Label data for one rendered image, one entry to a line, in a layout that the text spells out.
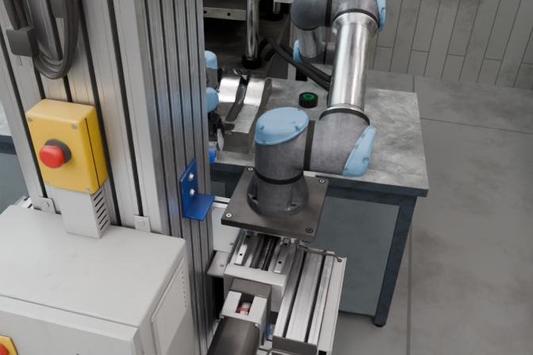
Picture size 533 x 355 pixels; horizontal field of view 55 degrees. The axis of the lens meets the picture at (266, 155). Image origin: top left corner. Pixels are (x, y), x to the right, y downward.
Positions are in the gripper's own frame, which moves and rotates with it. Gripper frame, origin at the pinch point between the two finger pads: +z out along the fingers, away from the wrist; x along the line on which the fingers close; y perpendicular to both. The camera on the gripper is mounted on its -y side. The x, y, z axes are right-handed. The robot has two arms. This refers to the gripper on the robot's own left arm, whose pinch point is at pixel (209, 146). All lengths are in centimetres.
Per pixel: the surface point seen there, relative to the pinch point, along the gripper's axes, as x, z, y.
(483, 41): 186, 49, -233
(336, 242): 48, 39, 5
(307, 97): 36, 2, -43
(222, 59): -3, 6, -87
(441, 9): 151, 27, -242
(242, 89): 9.7, -6.5, -31.6
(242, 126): 11.0, -4.4, -7.2
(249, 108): 13.0, -3.7, -21.7
